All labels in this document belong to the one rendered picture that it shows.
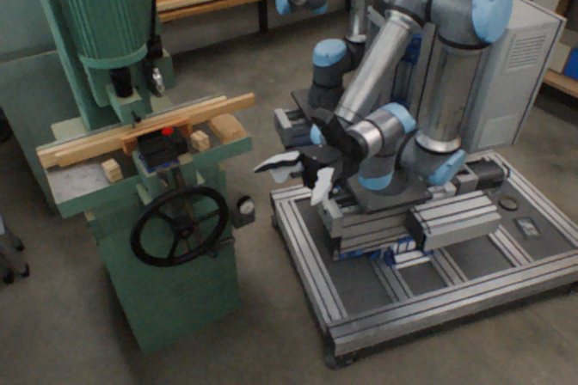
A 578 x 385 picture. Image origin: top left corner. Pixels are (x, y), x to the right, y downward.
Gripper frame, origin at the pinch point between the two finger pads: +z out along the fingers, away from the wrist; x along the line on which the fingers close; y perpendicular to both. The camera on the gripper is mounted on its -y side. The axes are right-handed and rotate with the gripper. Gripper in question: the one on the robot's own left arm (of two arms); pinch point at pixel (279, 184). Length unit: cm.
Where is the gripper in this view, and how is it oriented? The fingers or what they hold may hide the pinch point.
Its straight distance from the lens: 80.7
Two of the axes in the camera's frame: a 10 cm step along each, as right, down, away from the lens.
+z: -7.2, 4.5, -5.3
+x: -6.8, -3.6, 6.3
